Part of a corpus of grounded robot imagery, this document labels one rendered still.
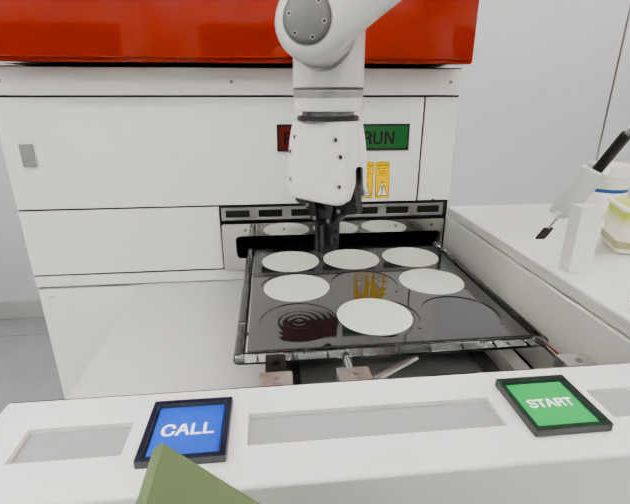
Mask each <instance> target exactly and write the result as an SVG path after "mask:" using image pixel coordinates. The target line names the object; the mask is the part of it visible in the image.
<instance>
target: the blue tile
mask: <svg viewBox="0 0 630 504"><path fill-rule="evenodd" d="M225 411H226V406H225V405H209V406H195V407H180V408H165V409H161V411H160V414H159V417H158V420H157V423H156V426H155V429H154V432H153V435H152V438H151V441H150V444H149V447H148V450H147V453H146V456H145V457H150V456H151V454H152V452H153V449H154V448H156V447H157V446H158V445H159V444H160V443H164V444H165V445H167V446H169V447H170V448H172V449H173V450H175V451H177V452H178V453H180V454H188V453H201V452H214V451H220V449H221V441H222V433H223V426H224V418H225Z"/></svg>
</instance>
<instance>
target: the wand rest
mask: <svg viewBox="0 0 630 504"><path fill-rule="evenodd" d="M612 167H613V166H611V165H608V166H607V167H606V169H605V170H604V171H603V172H602V173H600V172H598V171H596V170H594V169H592V168H590V167H588V166H586V165H583V166H582V167H581V169H580V170H579V171H578V172H577V174H576V175H575V176H574V178H573V179H572V180H571V182H570V183H569V184H568V185H567V187H566V188H565V189H564V191H563V192H562V193H561V195H560V196H559V197H558V199H557V200H556V201H555V202H554V204H553V205H552V206H551V208H550V209H549V212H551V213H553V214H554V216H555V218H562V219H565V218H568V224H567V229H566V234H565V239H564V243H563V248H562V253H561V258H560V262H559V267H560V268H562V269H564V270H565V271H567V272H589V271H590V267H591V263H592V259H593V255H594V250H595V246H596V242H597V238H598V233H599V229H600V225H601V221H602V217H603V212H604V208H605V207H604V206H601V205H598V204H595V203H585V201H586V200H587V199H588V198H589V197H590V196H591V194H592V193H593V192H594V191H595V190H596V188H597V187H598V186H599V185H600V184H601V183H602V181H603V180H604V179H605V178H606V177H607V175H608V174H609V172H610V171H611V169H612Z"/></svg>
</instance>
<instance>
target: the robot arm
mask: <svg viewBox="0 0 630 504"><path fill-rule="evenodd" d="M401 1H402V0H280V1H279V3H278V5H277V9H276V13H275V31H276V35H277V38H278V40H279V42H280V44H281V45H282V47H283V48H284V50H285V51H286V52H287V53H288V54H289V55H290V56H291V57H293V89H294V90H293V104H294V111H302V115H299V116H297V119H294V120H293V123H292V128H291V133H290V141H289V151H288V175H287V181H288V191H289V193H290V194H291V195H292V196H293V197H295V199H296V201H297V202H298V203H300V204H302V205H304V206H306V208H307V209H308V211H309V212H310V218H311V221H312V222H314V223H315V251H316V252H321V253H322V254H327V253H330V252H332V251H335V250H337V249H338V248H339V223H340V222H342V221H343V220H344V218H345V217H346V216H347V215H354V214H358V213H361V212H362V211H363V206H362V199H363V198H364V197H365V193H366V185H367V156H366V142H365V134H364V127H363V122H362V120H359V116H357V115H354V111H363V95H364V90H363V89H364V63H365V35H366V29H367V28H368V27H369V26H370V25H372V24H373V23H374V22H375V21H377V20H378V19H379V18H380V17H381V16H383V15H384V14H385V13H386V12H388V11H389V10H390V9H391V8H393V7H394V6H395V5H397V4H398V3H399V2H401ZM346 202H348V205H347V204H346ZM335 207H336V209H335Z"/></svg>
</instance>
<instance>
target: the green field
mask: <svg viewBox="0 0 630 504"><path fill-rule="evenodd" d="M363 127H364V134H365V142H366V148H407V134H408V126H363Z"/></svg>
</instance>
